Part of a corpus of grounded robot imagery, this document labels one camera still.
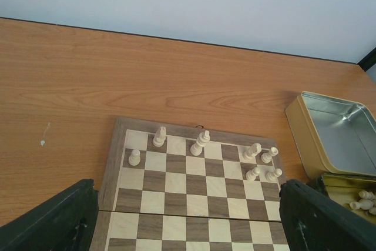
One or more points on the gold tin box base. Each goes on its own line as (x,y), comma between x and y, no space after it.
(344,189)

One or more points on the white chess rook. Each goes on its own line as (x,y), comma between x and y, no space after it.
(267,156)

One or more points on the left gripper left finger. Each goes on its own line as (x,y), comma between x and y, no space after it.
(64,222)

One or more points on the white chess pawn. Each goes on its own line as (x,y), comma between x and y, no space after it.
(272,176)
(252,174)

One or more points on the white chess knight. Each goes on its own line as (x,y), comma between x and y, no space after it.
(159,137)

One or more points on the silver tin lid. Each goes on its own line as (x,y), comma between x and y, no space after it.
(332,135)

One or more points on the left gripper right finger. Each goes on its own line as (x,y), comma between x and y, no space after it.
(312,221)

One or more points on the white chess king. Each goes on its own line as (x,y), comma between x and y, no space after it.
(200,143)

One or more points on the wooden chess board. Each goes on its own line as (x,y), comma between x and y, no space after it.
(173,200)

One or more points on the black frame post right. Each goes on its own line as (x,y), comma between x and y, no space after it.
(368,61)

